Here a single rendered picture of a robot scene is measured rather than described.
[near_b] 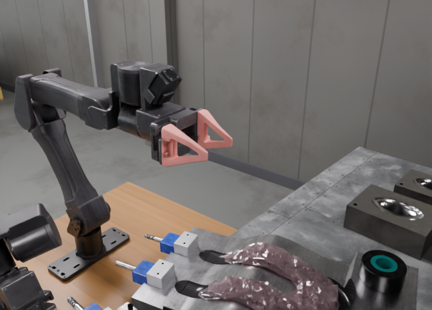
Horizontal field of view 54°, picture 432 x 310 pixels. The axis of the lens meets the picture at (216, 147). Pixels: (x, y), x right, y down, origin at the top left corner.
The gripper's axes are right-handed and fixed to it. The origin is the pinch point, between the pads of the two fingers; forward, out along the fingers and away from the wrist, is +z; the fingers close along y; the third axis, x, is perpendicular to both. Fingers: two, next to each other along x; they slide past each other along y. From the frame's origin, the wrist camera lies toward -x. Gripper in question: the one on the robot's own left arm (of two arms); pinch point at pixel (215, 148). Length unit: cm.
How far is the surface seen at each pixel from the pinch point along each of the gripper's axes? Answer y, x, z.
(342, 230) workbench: 46, 39, 8
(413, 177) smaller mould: 76, 33, 17
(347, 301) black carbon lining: 15.6, 31.9, 20.4
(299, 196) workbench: 55, 40, -9
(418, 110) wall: 183, 48, -5
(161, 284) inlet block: -2.3, 33.0, -10.9
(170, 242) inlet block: 8.6, 33.0, -18.5
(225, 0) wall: 183, 5, -132
